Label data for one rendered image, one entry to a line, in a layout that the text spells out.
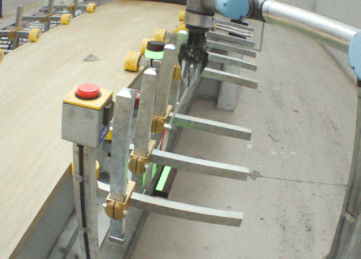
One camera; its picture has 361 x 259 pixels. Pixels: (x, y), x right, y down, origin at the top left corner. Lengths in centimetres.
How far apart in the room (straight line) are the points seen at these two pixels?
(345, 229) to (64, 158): 76
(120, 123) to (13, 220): 38
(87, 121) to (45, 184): 39
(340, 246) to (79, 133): 60
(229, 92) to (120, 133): 295
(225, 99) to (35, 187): 306
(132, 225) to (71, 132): 61
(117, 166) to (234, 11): 51
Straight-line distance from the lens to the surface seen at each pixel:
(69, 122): 65
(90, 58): 188
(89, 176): 70
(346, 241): 88
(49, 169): 105
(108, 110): 64
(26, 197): 94
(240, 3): 116
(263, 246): 234
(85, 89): 65
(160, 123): 144
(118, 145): 96
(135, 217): 125
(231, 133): 150
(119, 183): 101
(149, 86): 116
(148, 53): 139
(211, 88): 399
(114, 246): 112
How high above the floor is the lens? 147
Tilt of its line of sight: 25 degrees down
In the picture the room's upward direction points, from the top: 9 degrees clockwise
